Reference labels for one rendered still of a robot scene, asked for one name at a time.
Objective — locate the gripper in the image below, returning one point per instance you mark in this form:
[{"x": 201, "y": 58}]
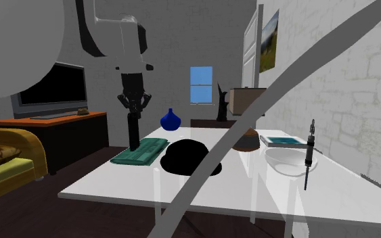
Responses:
[{"x": 132, "y": 84}]

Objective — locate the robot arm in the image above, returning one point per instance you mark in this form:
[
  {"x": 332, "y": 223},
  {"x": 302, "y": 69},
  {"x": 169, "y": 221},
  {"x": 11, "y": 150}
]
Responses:
[{"x": 12, "y": 39}]

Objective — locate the black upright cylinder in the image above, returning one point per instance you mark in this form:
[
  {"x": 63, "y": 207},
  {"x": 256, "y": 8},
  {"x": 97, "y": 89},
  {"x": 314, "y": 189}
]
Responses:
[{"x": 133, "y": 135}]

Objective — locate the blue vase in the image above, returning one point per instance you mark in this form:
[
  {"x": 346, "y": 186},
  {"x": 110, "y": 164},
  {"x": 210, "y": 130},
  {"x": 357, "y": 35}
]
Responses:
[{"x": 170, "y": 122}]

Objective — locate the green folded cloth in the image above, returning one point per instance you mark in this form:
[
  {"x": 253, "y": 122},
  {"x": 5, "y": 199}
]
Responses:
[{"x": 140, "y": 153}]

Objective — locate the blue window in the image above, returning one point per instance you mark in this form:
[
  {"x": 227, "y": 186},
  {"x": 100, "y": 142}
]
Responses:
[{"x": 201, "y": 85}]

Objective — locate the black hat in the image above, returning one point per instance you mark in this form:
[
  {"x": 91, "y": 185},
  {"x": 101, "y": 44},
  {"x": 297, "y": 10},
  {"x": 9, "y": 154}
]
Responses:
[{"x": 182, "y": 158}]

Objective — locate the dark cabinet with television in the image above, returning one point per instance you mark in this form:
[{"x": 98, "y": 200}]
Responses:
[{"x": 68, "y": 135}]

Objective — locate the white table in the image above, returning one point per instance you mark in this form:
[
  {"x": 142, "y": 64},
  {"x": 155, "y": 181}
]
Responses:
[{"x": 117, "y": 191}]

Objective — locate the brown and grey dome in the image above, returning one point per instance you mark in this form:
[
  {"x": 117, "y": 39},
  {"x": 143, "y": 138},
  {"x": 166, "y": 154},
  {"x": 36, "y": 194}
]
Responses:
[{"x": 248, "y": 143}]

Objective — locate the white door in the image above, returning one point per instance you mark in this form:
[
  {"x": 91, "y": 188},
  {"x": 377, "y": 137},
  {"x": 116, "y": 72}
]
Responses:
[{"x": 250, "y": 46}]

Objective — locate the grey curved bar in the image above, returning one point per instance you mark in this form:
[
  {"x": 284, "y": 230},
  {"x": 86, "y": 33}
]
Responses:
[{"x": 276, "y": 89}]

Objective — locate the yellow green sofa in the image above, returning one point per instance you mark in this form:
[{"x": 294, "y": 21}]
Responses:
[{"x": 8, "y": 171}]

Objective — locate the white book with teal cover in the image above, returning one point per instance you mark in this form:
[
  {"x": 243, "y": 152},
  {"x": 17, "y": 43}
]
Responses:
[{"x": 282, "y": 141}]

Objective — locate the white bowl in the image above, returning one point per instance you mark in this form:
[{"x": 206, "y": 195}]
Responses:
[{"x": 285, "y": 160}]

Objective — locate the black corkscrew tool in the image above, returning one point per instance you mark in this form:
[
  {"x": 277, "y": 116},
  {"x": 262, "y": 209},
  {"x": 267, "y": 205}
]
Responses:
[{"x": 309, "y": 148}]

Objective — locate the landscape wall picture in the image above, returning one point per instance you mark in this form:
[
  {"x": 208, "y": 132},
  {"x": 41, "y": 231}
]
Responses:
[{"x": 269, "y": 43}]

